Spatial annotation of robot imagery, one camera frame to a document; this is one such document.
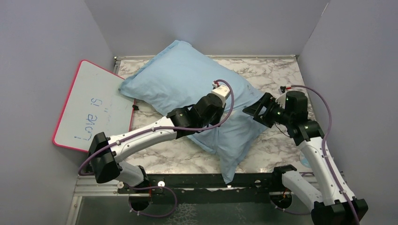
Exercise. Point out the light blue pillowcase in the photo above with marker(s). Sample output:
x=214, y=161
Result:
x=179, y=76

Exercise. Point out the small blue white packet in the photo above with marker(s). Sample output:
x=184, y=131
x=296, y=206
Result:
x=305, y=162

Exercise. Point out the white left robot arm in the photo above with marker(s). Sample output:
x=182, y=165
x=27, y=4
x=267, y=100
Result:
x=107, y=154

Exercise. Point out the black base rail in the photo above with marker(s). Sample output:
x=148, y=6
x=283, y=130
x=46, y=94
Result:
x=209, y=188

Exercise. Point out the aluminium table edge frame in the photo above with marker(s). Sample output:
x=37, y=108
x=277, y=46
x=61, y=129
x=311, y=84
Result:
x=148, y=57

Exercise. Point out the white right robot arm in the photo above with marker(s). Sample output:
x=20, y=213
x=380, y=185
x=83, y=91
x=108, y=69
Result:
x=332, y=203

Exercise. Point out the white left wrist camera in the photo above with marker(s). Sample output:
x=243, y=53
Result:
x=221, y=90

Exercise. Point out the pink framed whiteboard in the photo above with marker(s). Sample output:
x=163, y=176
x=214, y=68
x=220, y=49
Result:
x=93, y=105

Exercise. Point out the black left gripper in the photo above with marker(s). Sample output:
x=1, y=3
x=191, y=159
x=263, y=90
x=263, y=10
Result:
x=220, y=112

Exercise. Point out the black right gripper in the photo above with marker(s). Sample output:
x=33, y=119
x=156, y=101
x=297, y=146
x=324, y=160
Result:
x=269, y=101

